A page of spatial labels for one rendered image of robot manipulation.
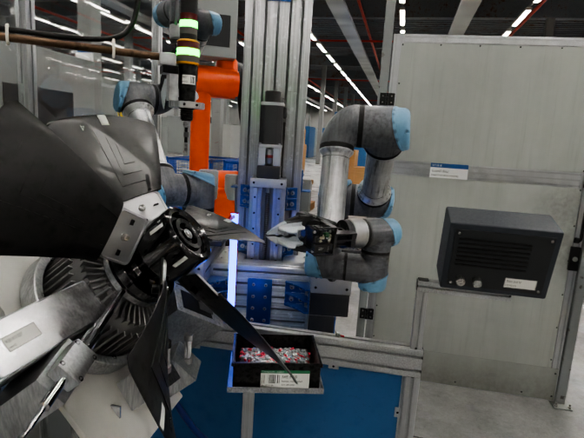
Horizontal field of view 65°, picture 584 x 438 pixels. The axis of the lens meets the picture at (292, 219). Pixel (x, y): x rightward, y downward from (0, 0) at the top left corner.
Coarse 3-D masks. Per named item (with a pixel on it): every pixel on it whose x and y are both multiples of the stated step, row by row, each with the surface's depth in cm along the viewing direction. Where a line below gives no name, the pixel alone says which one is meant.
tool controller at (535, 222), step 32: (448, 224) 115; (480, 224) 112; (512, 224) 112; (544, 224) 112; (448, 256) 116; (480, 256) 115; (512, 256) 113; (544, 256) 111; (480, 288) 118; (512, 288) 116; (544, 288) 115
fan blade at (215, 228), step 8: (192, 208) 119; (192, 216) 113; (200, 216) 114; (208, 216) 116; (216, 216) 118; (200, 224) 108; (208, 224) 109; (216, 224) 110; (224, 224) 113; (232, 224) 116; (208, 232) 102; (216, 232) 104; (224, 232) 106; (232, 232) 108; (240, 232) 111; (248, 232) 116; (216, 240) 98; (248, 240) 109; (256, 240) 113
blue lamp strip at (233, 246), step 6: (234, 240) 130; (234, 246) 130; (234, 252) 130; (234, 258) 131; (234, 264) 131; (234, 270) 131; (234, 276) 132; (234, 282) 132; (228, 288) 133; (234, 288) 132; (228, 294) 133; (234, 294) 133; (228, 300) 133; (234, 300) 133; (234, 306) 133
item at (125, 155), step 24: (72, 120) 94; (96, 120) 97; (120, 120) 100; (72, 144) 91; (96, 144) 93; (120, 144) 95; (144, 144) 98; (96, 168) 90; (120, 168) 91; (144, 168) 93; (120, 192) 89; (144, 192) 90
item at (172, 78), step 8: (160, 56) 86; (168, 56) 86; (160, 64) 87; (168, 64) 86; (160, 72) 89; (168, 72) 86; (176, 72) 87; (168, 80) 88; (176, 80) 88; (168, 88) 88; (176, 88) 88; (168, 96) 88; (176, 96) 88; (176, 104) 87; (184, 104) 87; (192, 104) 88; (200, 104) 89
